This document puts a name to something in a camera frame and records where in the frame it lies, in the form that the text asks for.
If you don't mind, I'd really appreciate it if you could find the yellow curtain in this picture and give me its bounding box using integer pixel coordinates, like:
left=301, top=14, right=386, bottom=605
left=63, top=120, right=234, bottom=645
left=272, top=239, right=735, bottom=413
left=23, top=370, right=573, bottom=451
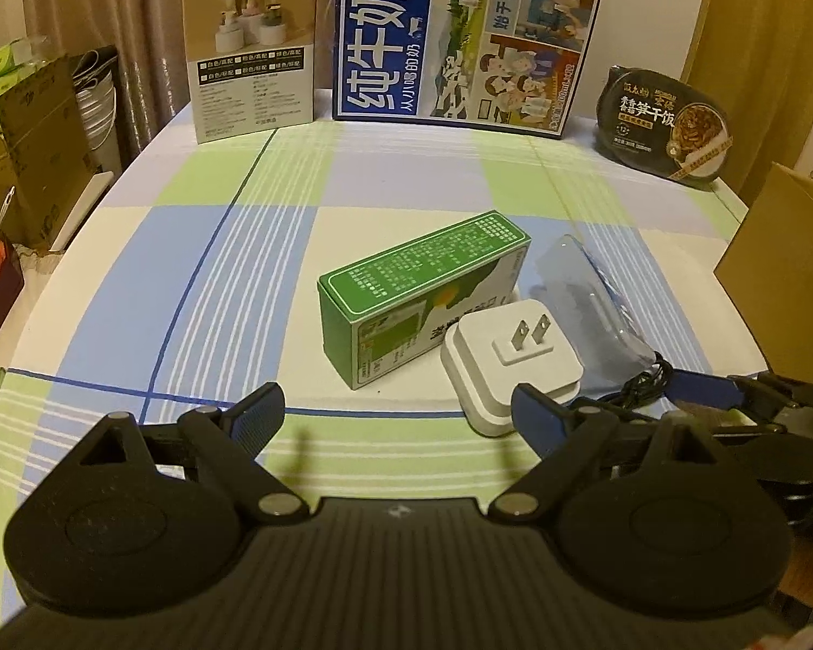
left=677, top=0, right=813, bottom=208

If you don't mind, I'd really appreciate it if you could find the black cable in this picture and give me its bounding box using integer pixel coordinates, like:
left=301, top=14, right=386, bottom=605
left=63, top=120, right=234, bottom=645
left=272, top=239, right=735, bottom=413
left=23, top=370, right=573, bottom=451
left=592, top=350, right=676, bottom=411

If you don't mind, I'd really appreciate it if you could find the blue milk carton case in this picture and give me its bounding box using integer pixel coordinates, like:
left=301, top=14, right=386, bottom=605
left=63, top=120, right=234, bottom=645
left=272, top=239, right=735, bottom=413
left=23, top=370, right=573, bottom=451
left=332, top=0, right=607, bottom=140

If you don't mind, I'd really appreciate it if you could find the metal spoon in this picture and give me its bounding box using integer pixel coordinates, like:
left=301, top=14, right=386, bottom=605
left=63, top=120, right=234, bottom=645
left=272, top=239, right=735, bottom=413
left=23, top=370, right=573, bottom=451
left=0, top=186, right=16, bottom=273

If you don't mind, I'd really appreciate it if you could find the black instant rice bowl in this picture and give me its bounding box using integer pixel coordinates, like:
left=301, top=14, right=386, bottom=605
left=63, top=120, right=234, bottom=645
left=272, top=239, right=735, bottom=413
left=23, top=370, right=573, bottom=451
left=596, top=64, right=733, bottom=191

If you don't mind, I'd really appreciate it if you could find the clear plastic bag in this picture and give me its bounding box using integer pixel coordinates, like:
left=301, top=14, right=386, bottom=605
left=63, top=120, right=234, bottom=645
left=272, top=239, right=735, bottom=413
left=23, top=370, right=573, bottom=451
left=532, top=235, right=658, bottom=407

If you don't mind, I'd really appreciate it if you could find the green carton box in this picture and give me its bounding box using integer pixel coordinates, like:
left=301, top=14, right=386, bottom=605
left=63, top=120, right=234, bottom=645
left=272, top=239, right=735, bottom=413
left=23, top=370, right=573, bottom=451
left=317, top=210, right=533, bottom=392

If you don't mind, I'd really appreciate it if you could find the white humidifier box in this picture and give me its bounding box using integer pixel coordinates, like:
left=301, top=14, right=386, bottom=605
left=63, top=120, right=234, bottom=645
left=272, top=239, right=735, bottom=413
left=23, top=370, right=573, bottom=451
left=179, top=0, right=321, bottom=145

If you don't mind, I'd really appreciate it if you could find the brown cardboard box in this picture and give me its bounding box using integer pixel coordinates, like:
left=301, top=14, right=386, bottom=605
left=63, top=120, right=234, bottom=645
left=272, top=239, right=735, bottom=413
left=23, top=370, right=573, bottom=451
left=713, top=161, right=813, bottom=387

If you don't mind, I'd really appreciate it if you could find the printed cardboard box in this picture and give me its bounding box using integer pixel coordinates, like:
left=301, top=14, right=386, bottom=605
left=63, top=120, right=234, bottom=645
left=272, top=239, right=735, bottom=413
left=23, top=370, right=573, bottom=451
left=0, top=54, right=102, bottom=253

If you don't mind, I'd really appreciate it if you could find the checked cloth desktop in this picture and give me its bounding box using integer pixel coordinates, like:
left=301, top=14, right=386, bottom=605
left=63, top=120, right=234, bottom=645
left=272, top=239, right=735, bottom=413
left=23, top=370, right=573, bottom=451
left=3, top=84, right=780, bottom=624

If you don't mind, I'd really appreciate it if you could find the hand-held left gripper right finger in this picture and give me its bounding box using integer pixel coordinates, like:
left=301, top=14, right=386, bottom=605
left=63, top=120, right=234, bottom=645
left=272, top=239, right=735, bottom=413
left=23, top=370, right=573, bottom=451
left=488, top=383, right=717, bottom=524

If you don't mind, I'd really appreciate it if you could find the white plug charger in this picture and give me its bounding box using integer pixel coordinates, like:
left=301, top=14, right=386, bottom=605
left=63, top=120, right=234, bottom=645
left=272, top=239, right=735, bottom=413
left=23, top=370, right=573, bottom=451
left=440, top=299, right=584, bottom=439

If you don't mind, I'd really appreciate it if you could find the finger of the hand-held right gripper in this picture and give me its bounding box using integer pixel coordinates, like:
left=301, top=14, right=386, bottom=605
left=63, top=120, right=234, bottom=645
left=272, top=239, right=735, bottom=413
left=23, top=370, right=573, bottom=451
left=662, top=369, right=813, bottom=432

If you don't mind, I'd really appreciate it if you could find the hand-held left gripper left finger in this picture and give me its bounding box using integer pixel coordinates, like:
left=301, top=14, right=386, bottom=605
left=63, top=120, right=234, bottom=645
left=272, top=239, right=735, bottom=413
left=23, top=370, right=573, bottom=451
left=81, top=382, right=307, bottom=524

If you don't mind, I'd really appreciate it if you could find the green tissue packet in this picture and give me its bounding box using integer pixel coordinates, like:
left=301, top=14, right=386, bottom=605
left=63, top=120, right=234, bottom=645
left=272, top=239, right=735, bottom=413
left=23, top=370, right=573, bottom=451
left=0, top=39, right=50, bottom=80

